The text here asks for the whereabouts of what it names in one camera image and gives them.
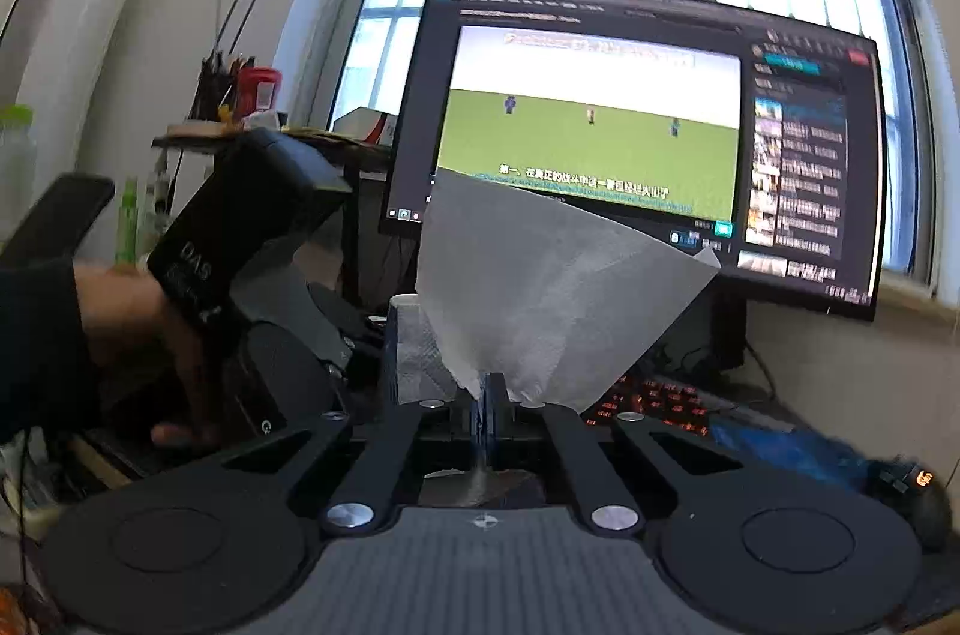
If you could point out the green spray bottle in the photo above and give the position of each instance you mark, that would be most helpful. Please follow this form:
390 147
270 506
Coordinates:
127 235

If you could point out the white red box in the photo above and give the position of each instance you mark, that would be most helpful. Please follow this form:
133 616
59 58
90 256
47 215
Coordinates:
366 125

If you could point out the white paper tissue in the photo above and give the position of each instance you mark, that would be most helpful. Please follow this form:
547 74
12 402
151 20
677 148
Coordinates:
558 300

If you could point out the blue desk mat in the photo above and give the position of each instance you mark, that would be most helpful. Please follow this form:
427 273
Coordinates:
829 460

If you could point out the black sleeved left forearm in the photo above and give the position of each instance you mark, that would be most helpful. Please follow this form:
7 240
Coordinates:
45 351

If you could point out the person's left hand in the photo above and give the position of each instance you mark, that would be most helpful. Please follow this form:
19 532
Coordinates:
124 302

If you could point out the black smartphone on stand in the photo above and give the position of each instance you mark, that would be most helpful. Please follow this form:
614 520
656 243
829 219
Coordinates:
57 224

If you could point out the clear plastic water bottle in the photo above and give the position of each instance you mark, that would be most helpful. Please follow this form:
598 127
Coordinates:
17 167

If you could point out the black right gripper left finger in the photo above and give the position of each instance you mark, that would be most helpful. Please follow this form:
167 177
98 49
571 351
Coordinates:
374 472

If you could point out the blue patterned ceramic mug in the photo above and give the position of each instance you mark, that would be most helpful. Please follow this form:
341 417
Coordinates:
412 367

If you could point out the black gaming mouse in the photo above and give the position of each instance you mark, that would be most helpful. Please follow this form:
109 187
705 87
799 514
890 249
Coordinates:
913 491

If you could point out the red cylindrical can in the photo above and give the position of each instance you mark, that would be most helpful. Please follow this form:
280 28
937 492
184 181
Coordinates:
257 90

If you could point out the black AOC computer monitor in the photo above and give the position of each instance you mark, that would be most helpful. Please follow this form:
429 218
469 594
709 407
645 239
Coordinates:
758 137

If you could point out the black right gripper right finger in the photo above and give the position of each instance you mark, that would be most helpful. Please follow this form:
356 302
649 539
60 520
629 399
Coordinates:
561 452

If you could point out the black pen holder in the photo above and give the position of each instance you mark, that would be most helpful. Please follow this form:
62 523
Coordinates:
216 88

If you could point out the black backlit mechanical keyboard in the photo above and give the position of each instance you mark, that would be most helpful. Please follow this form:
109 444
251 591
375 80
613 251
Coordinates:
676 405

